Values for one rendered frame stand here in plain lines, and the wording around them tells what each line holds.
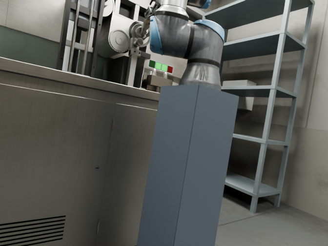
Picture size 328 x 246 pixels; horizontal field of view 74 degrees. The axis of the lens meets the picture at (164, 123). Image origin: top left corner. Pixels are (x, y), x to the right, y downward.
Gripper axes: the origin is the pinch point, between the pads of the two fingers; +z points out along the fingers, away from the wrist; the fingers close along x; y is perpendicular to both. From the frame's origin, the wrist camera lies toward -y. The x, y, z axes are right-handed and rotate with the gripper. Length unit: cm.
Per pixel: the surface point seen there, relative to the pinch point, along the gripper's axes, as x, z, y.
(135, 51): 5.4, 4.9, -10.1
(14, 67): 59, 4, -44
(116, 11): 5.4, 13.8, 41.7
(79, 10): 38.5, -3.9, -7.6
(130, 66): 6.2, 12.1, -15.1
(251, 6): -155, -27, 104
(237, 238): -84, 57, -113
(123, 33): 11.4, 4.4, 1.6
